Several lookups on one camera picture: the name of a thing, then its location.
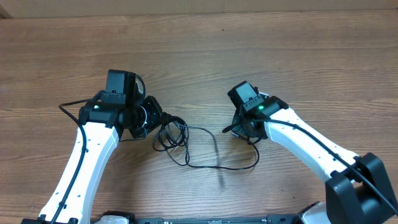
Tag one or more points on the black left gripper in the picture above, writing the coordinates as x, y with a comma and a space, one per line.
150, 102

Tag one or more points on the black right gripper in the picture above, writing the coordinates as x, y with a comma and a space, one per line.
239, 127

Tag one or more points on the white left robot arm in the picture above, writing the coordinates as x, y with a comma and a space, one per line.
123, 104

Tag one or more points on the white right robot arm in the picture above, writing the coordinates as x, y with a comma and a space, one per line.
357, 188

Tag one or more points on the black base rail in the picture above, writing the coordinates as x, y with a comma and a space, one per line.
217, 220

